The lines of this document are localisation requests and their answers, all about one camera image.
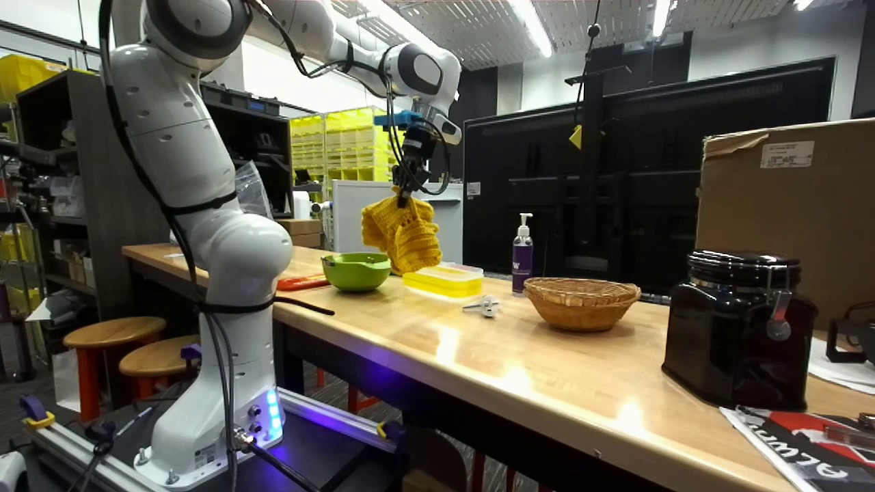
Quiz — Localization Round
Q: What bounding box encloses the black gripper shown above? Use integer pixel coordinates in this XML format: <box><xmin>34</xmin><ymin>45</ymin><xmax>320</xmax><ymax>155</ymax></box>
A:
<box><xmin>390</xmin><ymin>123</ymin><xmax>442</xmax><ymax>209</ymax></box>

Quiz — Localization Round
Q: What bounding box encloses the yellow knitted cloth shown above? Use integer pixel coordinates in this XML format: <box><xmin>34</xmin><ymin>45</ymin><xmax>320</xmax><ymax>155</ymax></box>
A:
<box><xmin>359</xmin><ymin>192</ymin><xmax>442</xmax><ymax>279</ymax></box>

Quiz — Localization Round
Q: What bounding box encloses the green plastic bowl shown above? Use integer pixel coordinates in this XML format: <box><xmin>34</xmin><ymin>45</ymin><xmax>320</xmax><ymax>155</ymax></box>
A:
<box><xmin>320</xmin><ymin>250</ymin><xmax>395</xmax><ymax>294</ymax></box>

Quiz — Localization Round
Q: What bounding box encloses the grey cabinet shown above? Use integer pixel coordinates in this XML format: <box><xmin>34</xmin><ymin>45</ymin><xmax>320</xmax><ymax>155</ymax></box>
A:
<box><xmin>330</xmin><ymin>177</ymin><xmax>465</xmax><ymax>267</ymax></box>

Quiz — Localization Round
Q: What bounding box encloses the small cardboard box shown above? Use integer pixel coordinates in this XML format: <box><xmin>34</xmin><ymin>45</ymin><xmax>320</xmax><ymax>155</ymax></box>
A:
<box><xmin>276</xmin><ymin>215</ymin><xmax>324</xmax><ymax>250</ymax></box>

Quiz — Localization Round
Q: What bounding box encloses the purple soap pump bottle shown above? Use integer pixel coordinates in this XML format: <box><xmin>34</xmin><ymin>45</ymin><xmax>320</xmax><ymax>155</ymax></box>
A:
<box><xmin>509</xmin><ymin>209</ymin><xmax>539</xmax><ymax>294</ymax></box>

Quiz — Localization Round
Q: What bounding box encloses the crumpled clear plastic piece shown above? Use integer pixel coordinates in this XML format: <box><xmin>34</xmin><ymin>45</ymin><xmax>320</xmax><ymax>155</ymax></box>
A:
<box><xmin>460</xmin><ymin>294</ymin><xmax>502</xmax><ymax>321</ymax></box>

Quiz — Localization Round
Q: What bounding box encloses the red rectangular lid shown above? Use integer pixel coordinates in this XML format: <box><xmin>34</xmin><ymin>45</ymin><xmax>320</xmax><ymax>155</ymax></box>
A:
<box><xmin>274</xmin><ymin>272</ymin><xmax>330</xmax><ymax>294</ymax></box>

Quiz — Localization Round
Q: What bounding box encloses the black shelf unit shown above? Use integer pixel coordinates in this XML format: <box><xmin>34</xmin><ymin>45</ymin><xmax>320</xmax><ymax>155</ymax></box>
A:
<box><xmin>200</xmin><ymin>85</ymin><xmax>296</xmax><ymax>222</ymax></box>

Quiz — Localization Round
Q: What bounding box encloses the clear plastic bag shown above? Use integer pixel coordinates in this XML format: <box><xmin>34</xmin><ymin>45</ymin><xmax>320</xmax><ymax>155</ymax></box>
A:
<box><xmin>231</xmin><ymin>160</ymin><xmax>276</xmax><ymax>222</ymax></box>

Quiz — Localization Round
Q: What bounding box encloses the black monitor stand pole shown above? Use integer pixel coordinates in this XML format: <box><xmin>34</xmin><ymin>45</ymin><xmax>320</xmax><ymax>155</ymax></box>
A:
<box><xmin>564</xmin><ymin>0</ymin><xmax>632</xmax><ymax>280</ymax></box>

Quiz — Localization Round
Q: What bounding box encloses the woven wicker basket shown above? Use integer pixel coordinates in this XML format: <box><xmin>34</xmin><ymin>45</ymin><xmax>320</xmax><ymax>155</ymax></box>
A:
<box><xmin>523</xmin><ymin>272</ymin><xmax>642</xmax><ymax>334</ymax></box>

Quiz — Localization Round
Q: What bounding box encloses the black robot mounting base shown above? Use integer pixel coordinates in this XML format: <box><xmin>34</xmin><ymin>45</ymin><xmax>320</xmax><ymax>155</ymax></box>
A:
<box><xmin>24</xmin><ymin>384</ymin><xmax>404</xmax><ymax>492</ymax></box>

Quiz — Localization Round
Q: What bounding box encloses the round wooden stool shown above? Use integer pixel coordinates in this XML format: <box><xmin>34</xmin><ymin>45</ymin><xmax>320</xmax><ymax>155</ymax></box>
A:
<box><xmin>118</xmin><ymin>334</ymin><xmax>203</xmax><ymax>405</ymax></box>
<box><xmin>60</xmin><ymin>315</ymin><xmax>168</xmax><ymax>427</ymax></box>

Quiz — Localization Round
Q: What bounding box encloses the black glass jar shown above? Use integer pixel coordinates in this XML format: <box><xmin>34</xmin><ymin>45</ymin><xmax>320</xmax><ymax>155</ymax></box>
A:
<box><xmin>661</xmin><ymin>248</ymin><xmax>821</xmax><ymax>413</ymax></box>

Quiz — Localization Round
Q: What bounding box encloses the large cardboard box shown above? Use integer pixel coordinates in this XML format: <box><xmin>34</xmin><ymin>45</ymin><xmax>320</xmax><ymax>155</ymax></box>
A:
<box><xmin>695</xmin><ymin>116</ymin><xmax>875</xmax><ymax>331</ymax></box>

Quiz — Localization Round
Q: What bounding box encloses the yellow blue clamp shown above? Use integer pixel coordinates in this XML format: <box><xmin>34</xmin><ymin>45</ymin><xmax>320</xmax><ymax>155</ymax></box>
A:
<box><xmin>18</xmin><ymin>393</ymin><xmax>60</xmax><ymax>431</ymax></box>

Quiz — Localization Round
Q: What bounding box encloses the red black magazine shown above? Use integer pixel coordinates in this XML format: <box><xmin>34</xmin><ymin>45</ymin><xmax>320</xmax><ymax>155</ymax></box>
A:
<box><xmin>718</xmin><ymin>405</ymin><xmax>875</xmax><ymax>492</ymax></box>

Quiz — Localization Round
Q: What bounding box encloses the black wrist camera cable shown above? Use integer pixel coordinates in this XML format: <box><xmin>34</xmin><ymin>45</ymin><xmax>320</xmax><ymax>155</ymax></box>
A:
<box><xmin>379</xmin><ymin>119</ymin><xmax>460</xmax><ymax>200</ymax></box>

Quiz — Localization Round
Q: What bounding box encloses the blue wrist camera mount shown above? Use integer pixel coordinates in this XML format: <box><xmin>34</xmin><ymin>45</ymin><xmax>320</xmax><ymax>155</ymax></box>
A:
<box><xmin>375</xmin><ymin>110</ymin><xmax>431</xmax><ymax>130</ymax></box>

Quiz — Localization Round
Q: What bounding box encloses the yellow storage bin wall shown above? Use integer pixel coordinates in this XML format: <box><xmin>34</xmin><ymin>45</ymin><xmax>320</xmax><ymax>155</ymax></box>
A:
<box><xmin>286</xmin><ymin>107</ymin><xmax>412</xmax><ymax>205</ymax></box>

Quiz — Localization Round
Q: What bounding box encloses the thin black table cable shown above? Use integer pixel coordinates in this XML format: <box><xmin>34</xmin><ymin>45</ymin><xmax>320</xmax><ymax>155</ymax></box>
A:
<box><xmin>270</xmin><ymin>294</ymin><xmax>339</xmax><ymax>316</ymax></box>

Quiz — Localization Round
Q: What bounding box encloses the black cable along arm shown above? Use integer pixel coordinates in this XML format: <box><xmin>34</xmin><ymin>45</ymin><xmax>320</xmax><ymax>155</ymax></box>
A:
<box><xmin>95</xmin><ymin>0</ymin><xmax>242</xmax><ymax>492</ymax></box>

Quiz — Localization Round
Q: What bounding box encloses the black strap object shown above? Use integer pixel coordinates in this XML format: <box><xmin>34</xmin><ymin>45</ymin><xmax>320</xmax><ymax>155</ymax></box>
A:
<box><xmin>822</xmin><ymin>298</ymin><xmax>875</xmax><ymax>367</ymax></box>

